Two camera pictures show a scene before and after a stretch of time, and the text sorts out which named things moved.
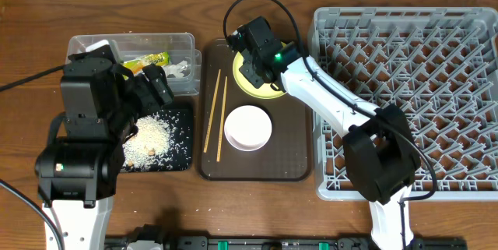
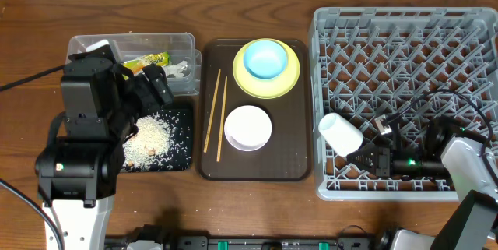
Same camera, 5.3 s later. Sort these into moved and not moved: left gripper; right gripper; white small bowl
Moved: right gripper
Not moved: white small bowl; left gripper
